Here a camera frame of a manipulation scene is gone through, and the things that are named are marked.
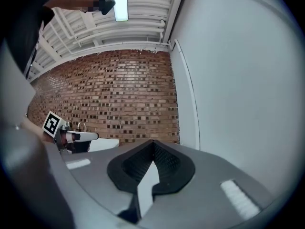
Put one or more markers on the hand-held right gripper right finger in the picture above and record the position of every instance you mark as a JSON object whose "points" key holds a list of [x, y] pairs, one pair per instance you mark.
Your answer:
{"points": [[205, 199]]}

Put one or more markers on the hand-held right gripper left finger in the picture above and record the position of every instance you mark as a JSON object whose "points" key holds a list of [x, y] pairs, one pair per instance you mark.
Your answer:
{"points": [[95, 175]]}

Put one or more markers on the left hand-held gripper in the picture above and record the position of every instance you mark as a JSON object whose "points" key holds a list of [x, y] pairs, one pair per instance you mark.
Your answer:
{"points": [[51, 124]]}

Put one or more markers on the person's left forearm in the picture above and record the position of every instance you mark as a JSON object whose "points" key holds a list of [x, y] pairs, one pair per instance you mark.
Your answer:
{"points": [[33, 129]]}

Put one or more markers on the chrome sink faucet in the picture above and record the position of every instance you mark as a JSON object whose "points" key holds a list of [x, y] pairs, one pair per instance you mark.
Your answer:
{"points": [[84, 127]]}

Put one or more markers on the person in dark top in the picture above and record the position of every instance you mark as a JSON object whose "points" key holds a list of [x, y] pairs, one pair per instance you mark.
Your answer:
{"points": [[21, 20]]}

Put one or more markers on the fluorescent ceiling light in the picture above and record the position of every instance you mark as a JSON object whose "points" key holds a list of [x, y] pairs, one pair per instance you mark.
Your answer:
{"points": [[120, 3]]}

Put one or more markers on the white wall pipe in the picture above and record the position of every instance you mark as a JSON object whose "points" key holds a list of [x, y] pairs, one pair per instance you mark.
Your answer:
{"points": [[195, 104]]}

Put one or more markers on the black head-worn camera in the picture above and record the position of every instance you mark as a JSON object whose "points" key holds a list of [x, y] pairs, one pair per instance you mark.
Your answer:
{"points": [[107, 6]]}

